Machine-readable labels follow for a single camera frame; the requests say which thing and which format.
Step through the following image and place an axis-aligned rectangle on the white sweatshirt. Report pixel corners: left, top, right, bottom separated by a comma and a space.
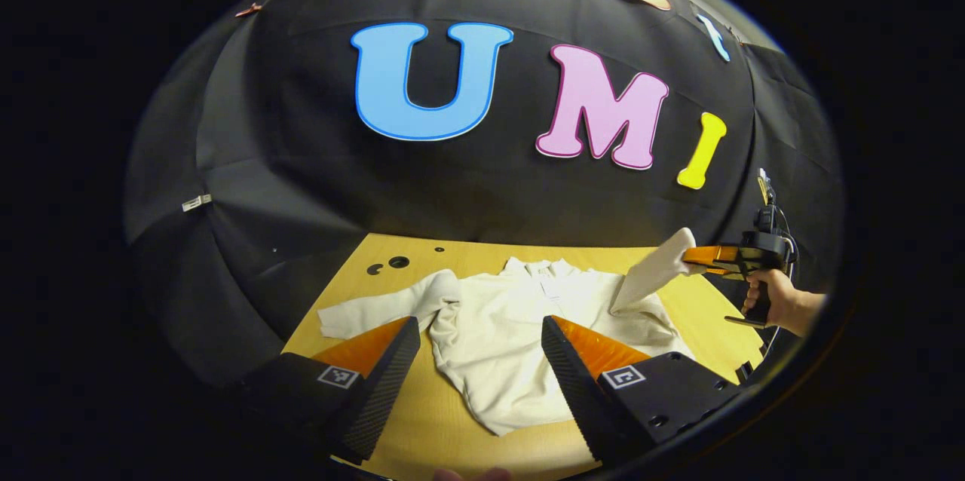
317, 227, 698, 437

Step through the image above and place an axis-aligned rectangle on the black backdrop cloth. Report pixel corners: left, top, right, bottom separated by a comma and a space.
124, 0, 845, 391

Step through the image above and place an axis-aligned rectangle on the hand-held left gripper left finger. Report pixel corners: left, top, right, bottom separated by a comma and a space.
241, 317, 421, 465

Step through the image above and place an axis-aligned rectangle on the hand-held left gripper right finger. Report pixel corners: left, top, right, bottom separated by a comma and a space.
541, 315, 743, 467

